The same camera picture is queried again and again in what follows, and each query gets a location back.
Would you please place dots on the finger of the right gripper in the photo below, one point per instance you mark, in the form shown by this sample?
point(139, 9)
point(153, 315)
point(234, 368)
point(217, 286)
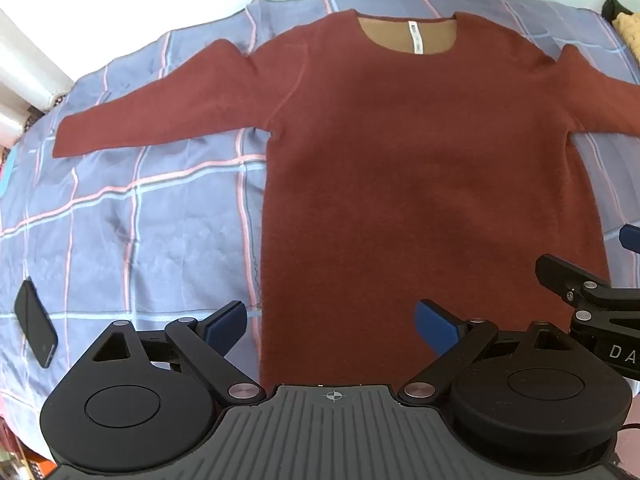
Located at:
point(569, 282)
point(630, 237)

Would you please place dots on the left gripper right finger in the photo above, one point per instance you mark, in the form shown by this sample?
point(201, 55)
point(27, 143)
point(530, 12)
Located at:
point(457, 344)

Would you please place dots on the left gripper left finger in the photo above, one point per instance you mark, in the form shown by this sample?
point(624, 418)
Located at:
point(202, 347)

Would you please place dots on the maroon long-sleeve sweater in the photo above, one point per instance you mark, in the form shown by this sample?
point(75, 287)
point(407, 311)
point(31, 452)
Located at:
point(394, 174)

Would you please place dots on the blue plaid bed sheet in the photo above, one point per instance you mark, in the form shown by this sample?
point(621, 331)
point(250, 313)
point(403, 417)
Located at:
point(151, 234)

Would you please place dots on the black smartphone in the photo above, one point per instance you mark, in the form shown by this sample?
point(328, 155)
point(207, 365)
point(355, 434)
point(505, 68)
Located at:
point(35, 323)

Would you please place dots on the beige knitted garment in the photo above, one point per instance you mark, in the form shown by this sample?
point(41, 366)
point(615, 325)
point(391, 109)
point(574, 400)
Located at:
point(626, 23)

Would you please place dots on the white bedside furniture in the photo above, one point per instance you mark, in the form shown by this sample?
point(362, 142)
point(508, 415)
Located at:
point(29, 81)

